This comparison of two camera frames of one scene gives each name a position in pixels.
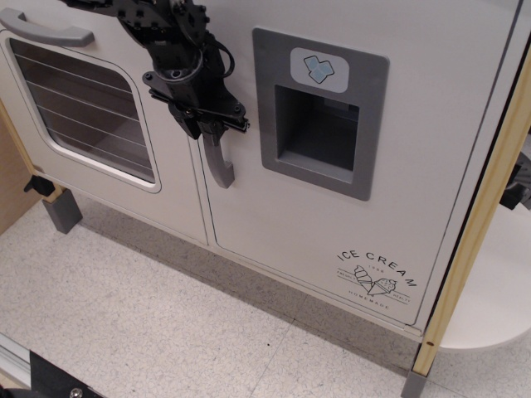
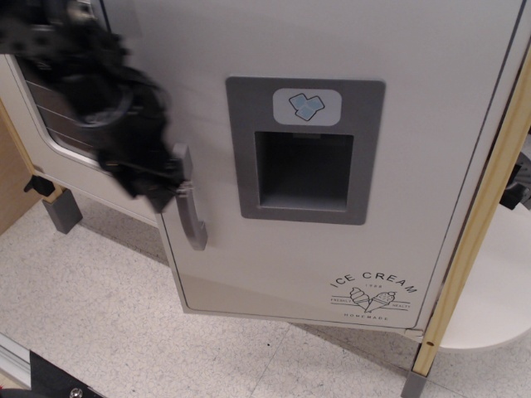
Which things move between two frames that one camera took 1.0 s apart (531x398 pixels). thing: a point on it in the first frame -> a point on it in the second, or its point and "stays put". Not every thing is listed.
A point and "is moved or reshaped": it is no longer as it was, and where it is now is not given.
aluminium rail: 15,360 stays put
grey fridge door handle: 224,171 -> 195,230
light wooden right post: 508,147 stays put
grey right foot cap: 414,385 stays put
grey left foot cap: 64,211 stays put
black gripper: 200,100 -> 126,118
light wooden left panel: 16,172 stays put
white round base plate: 494,305 stays put
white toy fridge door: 444,59 is moved or reshaped
